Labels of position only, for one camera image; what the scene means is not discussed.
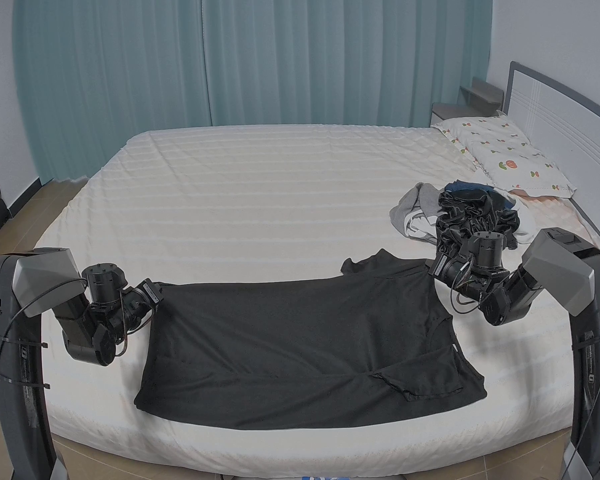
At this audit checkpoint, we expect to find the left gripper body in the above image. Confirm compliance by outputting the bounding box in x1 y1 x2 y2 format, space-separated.
129 278 163 322

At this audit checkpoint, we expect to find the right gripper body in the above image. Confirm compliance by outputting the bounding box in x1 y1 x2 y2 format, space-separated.
428 253 471 287

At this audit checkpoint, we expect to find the black T-shirt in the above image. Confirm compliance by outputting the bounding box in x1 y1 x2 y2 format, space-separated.
134 249 487 431

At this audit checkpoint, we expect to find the pile of clothes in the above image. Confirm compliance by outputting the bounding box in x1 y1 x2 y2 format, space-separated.
390 180 537 264

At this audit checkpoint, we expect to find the bed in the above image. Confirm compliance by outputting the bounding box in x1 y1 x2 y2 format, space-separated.
0 60 600 471

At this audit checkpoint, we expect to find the white printed pillow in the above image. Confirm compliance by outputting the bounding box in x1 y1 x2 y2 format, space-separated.
430 115 577 199

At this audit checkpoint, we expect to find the grey bedside table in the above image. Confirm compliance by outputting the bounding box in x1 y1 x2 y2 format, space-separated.
431 78 505 125

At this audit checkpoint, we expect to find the blue-green curtain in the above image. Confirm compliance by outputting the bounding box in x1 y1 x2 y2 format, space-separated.
201 0 493 129
12 0 213 181

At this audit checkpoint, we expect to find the black cable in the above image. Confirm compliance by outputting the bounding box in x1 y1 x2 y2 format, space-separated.
449 263 482 317
0 277 89 384

